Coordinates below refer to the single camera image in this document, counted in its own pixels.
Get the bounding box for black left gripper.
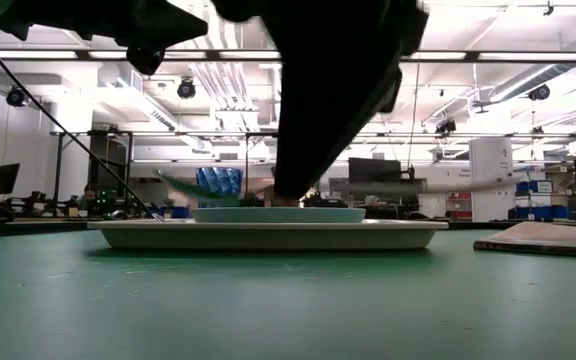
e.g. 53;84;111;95
77;0;210;77

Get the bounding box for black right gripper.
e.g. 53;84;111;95
211;0;430;201

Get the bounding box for teal round plate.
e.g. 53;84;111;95
191;206;368;225

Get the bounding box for blue faceted cup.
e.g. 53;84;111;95
195;166;245;209

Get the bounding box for beige plastic tray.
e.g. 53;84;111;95
86;217;450;252

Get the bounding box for black monitor on stand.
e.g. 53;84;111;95
347;156;403;201

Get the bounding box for white pillar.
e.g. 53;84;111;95
468;137;515;223

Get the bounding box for blue storage bins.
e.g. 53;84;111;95
514;179;570;221

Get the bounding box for black tilted monitor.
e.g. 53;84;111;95
0;162;21;196

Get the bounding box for Acadia picture board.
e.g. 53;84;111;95
472;220;576;260

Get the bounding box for green table mat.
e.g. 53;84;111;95
0;228;576;360

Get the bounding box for black ceiling-hung camera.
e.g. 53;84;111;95
527;83;552;103
176;78;198;101
5;83;30;108
434;117;458;136

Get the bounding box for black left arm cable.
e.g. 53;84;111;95
0;23;165;222

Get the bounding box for black metal frame stand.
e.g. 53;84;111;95
49;129;135;217

